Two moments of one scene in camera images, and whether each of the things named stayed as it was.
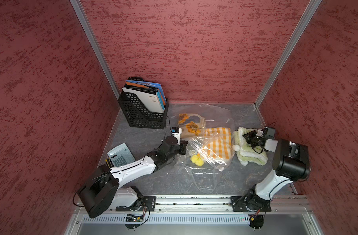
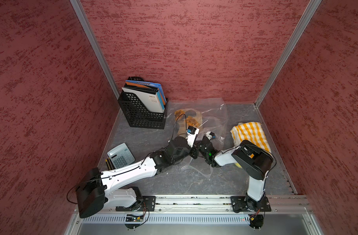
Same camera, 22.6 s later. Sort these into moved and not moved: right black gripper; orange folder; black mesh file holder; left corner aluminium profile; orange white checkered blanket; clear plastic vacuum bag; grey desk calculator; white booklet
Moved: orange white checkered blanket; clear plastic vacuum bag; right black gripper
Not moved: orange folder; left corner aluminium profile; black mesh file holder; grey desk calculator; white booklet
